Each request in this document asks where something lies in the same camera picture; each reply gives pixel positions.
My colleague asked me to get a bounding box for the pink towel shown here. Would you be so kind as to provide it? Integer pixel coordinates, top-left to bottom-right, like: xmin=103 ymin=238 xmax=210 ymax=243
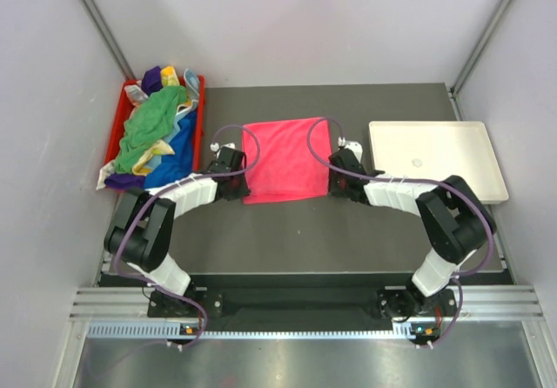
xmin=242 ymin=117 xmax=331 ymax=205

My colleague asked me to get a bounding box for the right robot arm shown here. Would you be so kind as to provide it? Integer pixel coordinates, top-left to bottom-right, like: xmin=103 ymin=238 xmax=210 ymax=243
xmin=328 ymin=147 xmax=497 ymax=315

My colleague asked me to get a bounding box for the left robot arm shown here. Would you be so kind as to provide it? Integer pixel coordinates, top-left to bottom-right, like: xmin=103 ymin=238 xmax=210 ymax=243
xmin=104 ymin=144 xmax=250 ymax=316

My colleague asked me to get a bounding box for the blue towel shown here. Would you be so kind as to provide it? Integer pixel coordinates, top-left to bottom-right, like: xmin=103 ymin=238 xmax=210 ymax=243
xmin=144 ymin=110 xmax=198 ymax=189

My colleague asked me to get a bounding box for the green towel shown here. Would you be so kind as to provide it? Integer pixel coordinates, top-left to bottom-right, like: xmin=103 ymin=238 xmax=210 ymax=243
xmin=114 ymin=85 xmax=188 ymax=174

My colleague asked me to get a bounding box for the white plastic tray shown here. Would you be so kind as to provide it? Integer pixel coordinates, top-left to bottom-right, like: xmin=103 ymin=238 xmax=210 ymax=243
xmin=369 ymin=121 xmax=509 ymax=204

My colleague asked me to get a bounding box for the yellow patterned towel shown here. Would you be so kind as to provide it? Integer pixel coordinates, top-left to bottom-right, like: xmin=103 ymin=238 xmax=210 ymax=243
xmin=160 ymin=65 xmax=180 ymax=87

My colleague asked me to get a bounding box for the purple towel back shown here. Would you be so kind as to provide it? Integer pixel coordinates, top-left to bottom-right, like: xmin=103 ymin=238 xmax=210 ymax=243
xmin=141 ymin=66 xmax=163 ymax=96

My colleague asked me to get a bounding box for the purple towel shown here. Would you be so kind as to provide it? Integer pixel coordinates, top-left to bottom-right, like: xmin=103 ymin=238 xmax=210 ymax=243
xmin=104 ymin=173 xmax=145 ymax=191
xmin=141 ymin=66 xmax=163 ymax=96

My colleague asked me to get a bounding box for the purple towel front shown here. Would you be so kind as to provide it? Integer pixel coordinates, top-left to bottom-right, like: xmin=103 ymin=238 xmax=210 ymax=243
xmin=104 ymin=173 xmax=145 ymax=191

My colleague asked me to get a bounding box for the white patterned towel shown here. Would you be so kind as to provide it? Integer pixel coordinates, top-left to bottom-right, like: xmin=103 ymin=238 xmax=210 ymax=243
xmin=124 ymin=84 xmax=149 ymax=107

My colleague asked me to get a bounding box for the red plastic bin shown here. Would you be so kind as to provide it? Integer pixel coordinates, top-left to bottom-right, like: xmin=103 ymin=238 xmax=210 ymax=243
xmin=104 ymin=75 xmax=206 ymax=171

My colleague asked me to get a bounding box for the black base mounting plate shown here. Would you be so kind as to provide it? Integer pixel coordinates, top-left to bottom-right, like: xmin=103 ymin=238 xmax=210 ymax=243
xmin=147 ymin=272 xmax=457 ymax=332

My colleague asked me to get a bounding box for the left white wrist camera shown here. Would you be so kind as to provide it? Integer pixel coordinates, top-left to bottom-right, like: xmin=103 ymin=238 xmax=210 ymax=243
xmin=210 ymin=142 xmax=236 ymax=154

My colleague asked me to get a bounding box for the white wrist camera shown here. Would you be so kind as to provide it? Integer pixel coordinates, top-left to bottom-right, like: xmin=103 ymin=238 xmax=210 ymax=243
xmin=338 ymin=137 xmax=363 ymax=163
xmin=210 ymin=142 xmax=236 ymax=154

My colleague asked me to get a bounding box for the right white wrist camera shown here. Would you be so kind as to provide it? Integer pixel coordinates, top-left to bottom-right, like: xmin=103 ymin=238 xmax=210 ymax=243
xmin=338 ymin=137 xmax=363 ymax=163

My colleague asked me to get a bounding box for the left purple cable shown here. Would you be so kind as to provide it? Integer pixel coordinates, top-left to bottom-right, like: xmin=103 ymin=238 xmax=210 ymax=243
xmin=111 ymin=124 xmax=261 ymax=350

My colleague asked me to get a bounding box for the purple cable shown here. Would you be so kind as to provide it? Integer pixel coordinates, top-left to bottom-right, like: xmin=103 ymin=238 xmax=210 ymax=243
xmin=111 ymin=124 xmax=261 ymax=350
xmin=306 ymin=117 xmax=494 ymax=350

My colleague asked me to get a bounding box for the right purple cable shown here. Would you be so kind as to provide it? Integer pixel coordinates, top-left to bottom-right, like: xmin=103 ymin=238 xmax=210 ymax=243
xmin=306 ymin=117 xmax=494 ymax=350

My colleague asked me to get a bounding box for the aluminium frame rail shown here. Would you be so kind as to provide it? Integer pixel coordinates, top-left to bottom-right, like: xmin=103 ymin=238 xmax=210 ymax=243
xmin=70 ymin=285 xmax=544 ymax=346

